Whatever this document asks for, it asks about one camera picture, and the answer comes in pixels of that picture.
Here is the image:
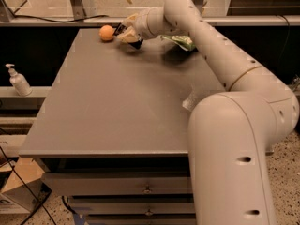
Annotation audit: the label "left metal frame post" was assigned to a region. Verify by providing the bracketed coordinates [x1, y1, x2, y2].
[70, 0, 97, 21]

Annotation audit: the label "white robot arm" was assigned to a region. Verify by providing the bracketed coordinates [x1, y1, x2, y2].
[122, 0, 299, 225]

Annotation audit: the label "bottom grey drawer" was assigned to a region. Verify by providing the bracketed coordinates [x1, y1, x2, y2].
[86, 215, 197, 225]

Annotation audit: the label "green chip bag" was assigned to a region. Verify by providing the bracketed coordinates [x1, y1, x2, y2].
[160, 35, 196, 52]

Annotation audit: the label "black cable on ledge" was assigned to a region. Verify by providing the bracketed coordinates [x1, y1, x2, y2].
[8, 12, 109, 24]

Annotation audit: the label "top grey drawer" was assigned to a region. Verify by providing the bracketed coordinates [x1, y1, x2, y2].
[42, 172, 192, 196]

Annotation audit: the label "black floor cable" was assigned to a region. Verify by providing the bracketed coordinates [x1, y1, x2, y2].
[0, 145, 59, 225]

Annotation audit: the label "black rxbar chocolate bar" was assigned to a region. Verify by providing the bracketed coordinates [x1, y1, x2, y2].
[113, 23, 143, 50]

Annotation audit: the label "white pump bottle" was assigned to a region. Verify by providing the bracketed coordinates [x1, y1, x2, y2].
[6, 64, 32, 97]

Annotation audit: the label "orange fruit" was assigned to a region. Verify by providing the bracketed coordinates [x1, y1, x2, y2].
[99, 25, 114, 41]

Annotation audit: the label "cardboard box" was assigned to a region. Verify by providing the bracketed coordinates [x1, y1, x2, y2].
[0, 157, 44, 214]

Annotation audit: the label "middle grey drawer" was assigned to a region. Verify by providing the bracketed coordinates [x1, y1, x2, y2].
[69, 194, 195, 215]

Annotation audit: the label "grey drawer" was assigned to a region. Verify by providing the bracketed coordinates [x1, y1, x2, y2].
[86, 215, 197, 225]
[69, 194, 195, 215]
[42, 172, 192, 196]

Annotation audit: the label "grey drawer cabinet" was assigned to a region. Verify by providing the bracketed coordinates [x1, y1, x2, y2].
[18, 27, 275, 225]

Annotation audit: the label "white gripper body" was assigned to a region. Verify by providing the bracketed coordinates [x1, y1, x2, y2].
[133, 9, 154, 40]

